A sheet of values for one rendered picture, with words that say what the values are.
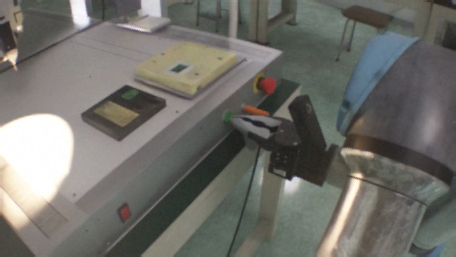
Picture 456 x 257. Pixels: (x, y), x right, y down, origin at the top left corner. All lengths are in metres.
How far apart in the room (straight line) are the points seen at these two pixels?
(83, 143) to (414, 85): 0.52
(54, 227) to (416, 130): 0.45
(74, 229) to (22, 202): 0.12
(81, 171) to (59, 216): 0.09
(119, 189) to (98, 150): 0.10
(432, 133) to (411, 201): 0.06
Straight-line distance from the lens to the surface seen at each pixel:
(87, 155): 0.58
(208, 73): 0.67
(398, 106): 0.28
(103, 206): 0.49
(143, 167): 0.53
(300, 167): 0.64
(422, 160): 0.28
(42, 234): 0.49
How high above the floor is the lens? 1.21
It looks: 38 degrees down
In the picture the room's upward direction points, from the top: straight up
